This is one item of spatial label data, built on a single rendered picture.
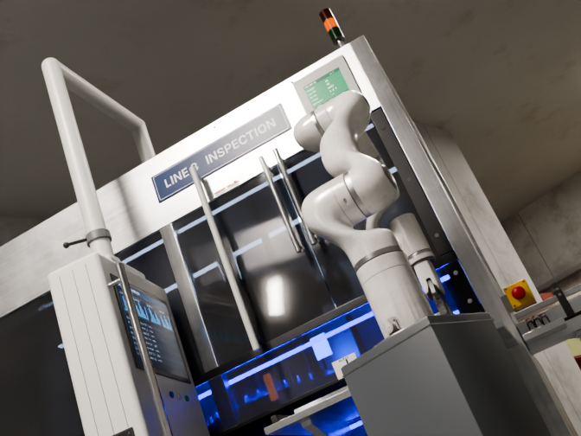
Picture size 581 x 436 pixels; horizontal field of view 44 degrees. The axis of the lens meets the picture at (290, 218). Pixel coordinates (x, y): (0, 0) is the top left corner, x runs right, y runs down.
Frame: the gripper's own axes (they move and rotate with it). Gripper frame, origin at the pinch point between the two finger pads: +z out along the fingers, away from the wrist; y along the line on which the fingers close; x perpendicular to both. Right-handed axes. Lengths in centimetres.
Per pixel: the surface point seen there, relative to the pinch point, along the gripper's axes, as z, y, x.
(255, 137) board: -94, -17, -37
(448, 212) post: -32.7, -18.0, 13.0
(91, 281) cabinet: -45, 37, -87
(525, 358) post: 19.1, -17.9, 13.4
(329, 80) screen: -98, -17, -3
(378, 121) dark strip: -75, -18, 6
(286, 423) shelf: 14, 22, -49
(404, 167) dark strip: -54, -18, 7
